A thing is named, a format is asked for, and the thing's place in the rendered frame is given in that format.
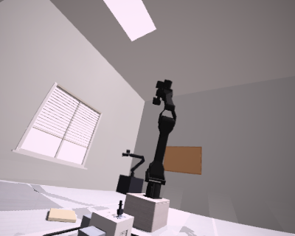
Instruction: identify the beige flat box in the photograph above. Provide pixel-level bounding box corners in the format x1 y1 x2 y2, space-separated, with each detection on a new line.
47 209 77 223

